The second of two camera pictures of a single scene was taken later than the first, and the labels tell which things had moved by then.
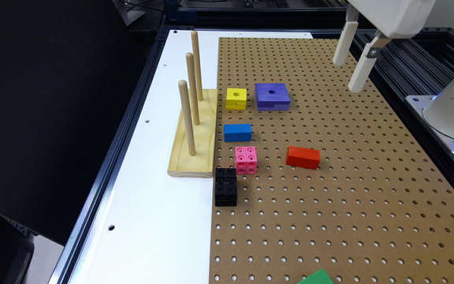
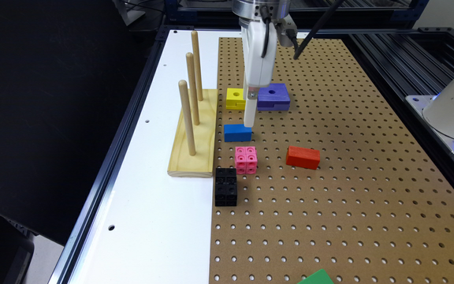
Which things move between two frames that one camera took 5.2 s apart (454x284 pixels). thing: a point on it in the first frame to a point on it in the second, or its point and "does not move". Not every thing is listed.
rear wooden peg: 197,64 does not move
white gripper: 402,19 to 259,70
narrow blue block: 237,132 does not move
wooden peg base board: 202,164 does not move
